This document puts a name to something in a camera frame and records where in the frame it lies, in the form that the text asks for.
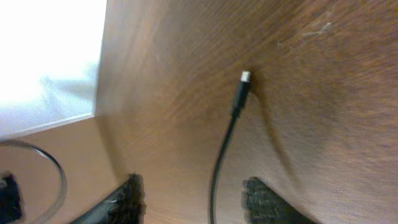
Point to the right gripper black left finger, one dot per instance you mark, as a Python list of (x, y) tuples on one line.
[(125, 205)]

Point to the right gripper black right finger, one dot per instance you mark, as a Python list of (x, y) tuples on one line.
[(264, 206)]

